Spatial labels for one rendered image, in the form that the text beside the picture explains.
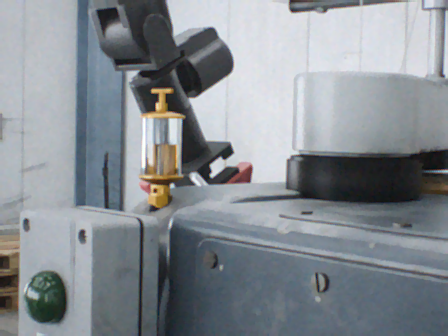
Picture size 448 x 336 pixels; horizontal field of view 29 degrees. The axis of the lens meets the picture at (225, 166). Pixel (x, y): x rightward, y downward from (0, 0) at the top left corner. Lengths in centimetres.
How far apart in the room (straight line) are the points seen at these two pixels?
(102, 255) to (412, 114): 22
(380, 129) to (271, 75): 712
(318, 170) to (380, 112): 5
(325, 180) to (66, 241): 17
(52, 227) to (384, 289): 19
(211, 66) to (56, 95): 832
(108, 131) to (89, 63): 82
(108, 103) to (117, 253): 865
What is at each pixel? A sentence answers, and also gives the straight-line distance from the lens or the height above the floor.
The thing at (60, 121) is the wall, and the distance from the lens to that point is 932.
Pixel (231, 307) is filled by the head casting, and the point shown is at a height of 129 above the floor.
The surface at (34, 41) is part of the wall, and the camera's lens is 918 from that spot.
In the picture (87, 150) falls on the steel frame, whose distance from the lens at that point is 944.
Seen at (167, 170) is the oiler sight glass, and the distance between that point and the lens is 52.
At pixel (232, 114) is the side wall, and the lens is 800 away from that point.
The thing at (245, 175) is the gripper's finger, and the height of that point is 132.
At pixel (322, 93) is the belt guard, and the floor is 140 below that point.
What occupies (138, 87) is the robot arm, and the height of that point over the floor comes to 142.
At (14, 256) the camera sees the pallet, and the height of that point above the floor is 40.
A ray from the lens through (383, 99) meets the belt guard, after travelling 54.
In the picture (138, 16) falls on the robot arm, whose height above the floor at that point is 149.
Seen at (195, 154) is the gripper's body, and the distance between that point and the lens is 98.
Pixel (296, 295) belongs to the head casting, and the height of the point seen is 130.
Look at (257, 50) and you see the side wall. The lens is 780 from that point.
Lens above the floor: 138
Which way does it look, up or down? 3 degrees down
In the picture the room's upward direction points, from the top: 1 degrees clockwise
